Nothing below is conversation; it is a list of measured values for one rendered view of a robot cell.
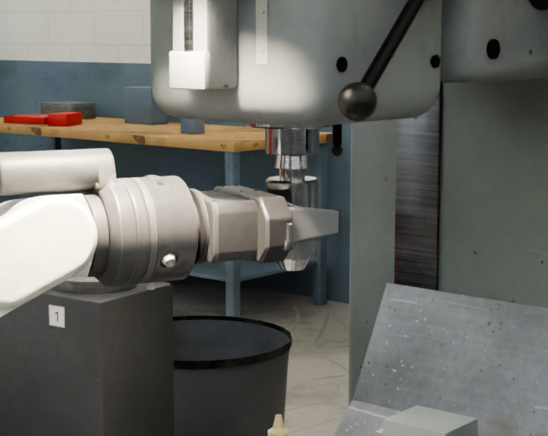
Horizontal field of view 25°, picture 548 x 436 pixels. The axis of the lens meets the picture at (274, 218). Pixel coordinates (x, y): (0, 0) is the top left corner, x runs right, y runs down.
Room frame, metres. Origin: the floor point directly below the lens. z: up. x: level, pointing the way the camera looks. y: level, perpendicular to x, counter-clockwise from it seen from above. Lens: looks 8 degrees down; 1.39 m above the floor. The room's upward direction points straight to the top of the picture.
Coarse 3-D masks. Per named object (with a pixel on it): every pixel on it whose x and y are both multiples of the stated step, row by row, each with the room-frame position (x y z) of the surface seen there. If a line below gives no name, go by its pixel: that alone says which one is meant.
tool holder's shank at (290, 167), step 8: (280, 160) 1.09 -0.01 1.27; (288, 160) 1.09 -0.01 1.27; (296, 160) 1.09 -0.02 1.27; (304, 160) 1.09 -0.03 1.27; (280, 168) 1.09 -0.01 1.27; (288, 168) 1.08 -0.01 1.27; (296, 168) 1.08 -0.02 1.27; (304, 168) 1.09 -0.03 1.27; (280, 176) 1.10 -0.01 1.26; (288, 176) 1.09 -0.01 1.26; (296, 176) 1.09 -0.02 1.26; (304, 176) 1.10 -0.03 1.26
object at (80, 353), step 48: (96, 288) 1.29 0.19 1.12; (144, 288) 1.32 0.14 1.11; (0, 336) 1.33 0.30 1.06; (48, 336) 1.29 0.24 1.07; (96, 336) 1.25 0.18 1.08; (144, 336) 1.30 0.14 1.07; (0, 384) 1.33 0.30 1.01; (48, 384) 1.29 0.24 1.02; (96, 384) 1.25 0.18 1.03; (144, 384) 1.30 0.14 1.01; (0, 432) 1.33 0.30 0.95; (48, 432) 1.29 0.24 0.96; (96, 432) 1.25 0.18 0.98; (144, 432) 1.30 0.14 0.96
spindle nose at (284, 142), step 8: (272, 136) 1.08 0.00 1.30; (280, 136) 1.08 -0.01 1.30; (288, 136) 1.08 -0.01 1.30; (296, 136) 1.08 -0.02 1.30; (304, 136) 1.08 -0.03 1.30; (312, 136) 1.08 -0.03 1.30; (272, 144) 1.08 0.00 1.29; (280, 144) 1.08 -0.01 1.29; (288, 144) 1.08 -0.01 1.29; (296, 144) 1.08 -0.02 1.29; (304, 144) 1.08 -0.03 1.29; (312, 144) 1.08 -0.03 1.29; (272, 152) 1.08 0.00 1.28; (280, 152) 1.08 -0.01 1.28; (288, 152) 1.08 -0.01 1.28; (296, 152) 1.08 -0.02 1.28; (304, 152) 1.08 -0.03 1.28; (312, 152) 1.08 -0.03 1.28
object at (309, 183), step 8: (272, 176) 1.11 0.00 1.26; (312, 176) 1.11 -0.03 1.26; (272, 184) 1.08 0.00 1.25; (280, 184) 1.08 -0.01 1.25; (288, 184) 1.08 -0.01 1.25; (296, 184) 1.08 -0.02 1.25; (304, 184) 1.08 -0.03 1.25; (312, 184) 1.08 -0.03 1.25; (280, 192) 1.08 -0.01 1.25; (288, 192) 1.08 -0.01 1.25; (296, 192) 1.08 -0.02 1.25; (304, 192) 1.08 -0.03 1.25
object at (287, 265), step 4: (284, 260) 1.09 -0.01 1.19; (288, 260) 1.08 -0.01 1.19; (292, 260) 1.08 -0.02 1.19; (296, 260) 1.08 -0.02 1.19; (300, 260) 1.09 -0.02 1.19; (304, 260) 1.09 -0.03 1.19; (308, 260) 1.09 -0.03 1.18; (280, 264) 1.09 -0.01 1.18; (284, 264) 1.09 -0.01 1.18; (288, 264) 1.09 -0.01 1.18; (292, 264) 1.09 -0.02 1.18; (296, 264) 1.09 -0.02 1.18; (300, 264) 1.09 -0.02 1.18; (304, 264) 1.09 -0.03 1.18; (280, 268) 1.10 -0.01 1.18; (284, 268) 1.09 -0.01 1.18; (288, 268) 1.09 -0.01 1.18; (292, 268) 1.09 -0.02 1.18; (296, 268) 1.09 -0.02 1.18; (300, 268) 1.09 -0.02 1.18; (304, 268) 1.10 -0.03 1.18
